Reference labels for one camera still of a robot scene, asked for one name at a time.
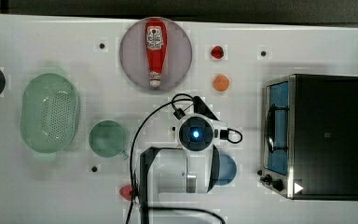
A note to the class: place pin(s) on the green mug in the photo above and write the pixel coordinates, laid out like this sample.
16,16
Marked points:
108,139

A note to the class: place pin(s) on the green perforated colander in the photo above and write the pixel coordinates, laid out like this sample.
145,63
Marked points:
49,113

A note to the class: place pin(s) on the red plush ketchup bottle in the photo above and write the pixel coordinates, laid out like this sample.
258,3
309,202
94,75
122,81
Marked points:
156,42

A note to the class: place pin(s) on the large red strawberry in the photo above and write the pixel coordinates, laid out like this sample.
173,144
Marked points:
126,192

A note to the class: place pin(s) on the silver black toaster oven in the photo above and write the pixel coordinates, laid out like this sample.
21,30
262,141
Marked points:
310,137

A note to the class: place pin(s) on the orange plush fruit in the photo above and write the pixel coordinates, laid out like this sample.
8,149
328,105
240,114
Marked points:
221,83

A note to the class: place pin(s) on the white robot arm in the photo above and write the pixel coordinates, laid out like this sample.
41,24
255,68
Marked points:
192,166

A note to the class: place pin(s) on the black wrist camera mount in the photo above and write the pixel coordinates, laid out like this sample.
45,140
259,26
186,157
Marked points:
201,108

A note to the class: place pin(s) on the small red strawberry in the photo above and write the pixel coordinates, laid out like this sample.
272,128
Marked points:
217,52

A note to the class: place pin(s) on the grey round plate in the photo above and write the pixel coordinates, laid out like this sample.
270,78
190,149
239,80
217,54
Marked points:
132,55

